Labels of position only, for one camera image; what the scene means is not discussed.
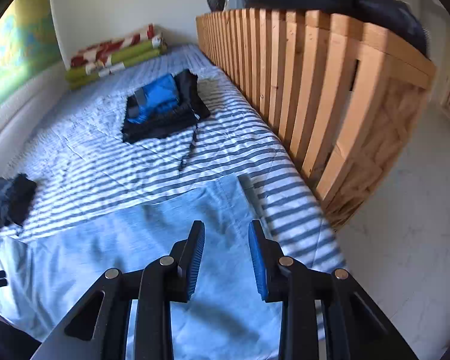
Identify black drawstring cord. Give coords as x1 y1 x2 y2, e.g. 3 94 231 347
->
178 124 200 171

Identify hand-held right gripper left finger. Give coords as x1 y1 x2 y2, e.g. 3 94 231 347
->
30 220 206 360

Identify folded black and blue clothes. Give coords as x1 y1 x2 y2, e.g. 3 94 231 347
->
121 68 211 144

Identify wooden slat bed rail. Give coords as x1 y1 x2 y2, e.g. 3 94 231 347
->
196 7 437 229

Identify blue folded garment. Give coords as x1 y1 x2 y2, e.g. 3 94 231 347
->
125 74 181 125

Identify red white floral blanket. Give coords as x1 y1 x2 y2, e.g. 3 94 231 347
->
70 23 155 67

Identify black ribbed knit clothing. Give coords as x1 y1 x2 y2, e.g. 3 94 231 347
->
0 300 42 360

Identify blue white striped quilt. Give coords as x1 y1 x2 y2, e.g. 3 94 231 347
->
0 43 349 360

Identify light blue denim jeans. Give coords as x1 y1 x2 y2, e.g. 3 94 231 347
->
0 174 286 360

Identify green folded blanket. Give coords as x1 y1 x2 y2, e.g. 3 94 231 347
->
64 34 169 91

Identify landscape wall scroll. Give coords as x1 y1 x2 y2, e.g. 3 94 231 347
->
0 0 62 121

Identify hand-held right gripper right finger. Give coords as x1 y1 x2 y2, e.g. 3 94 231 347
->
247 220 421 360

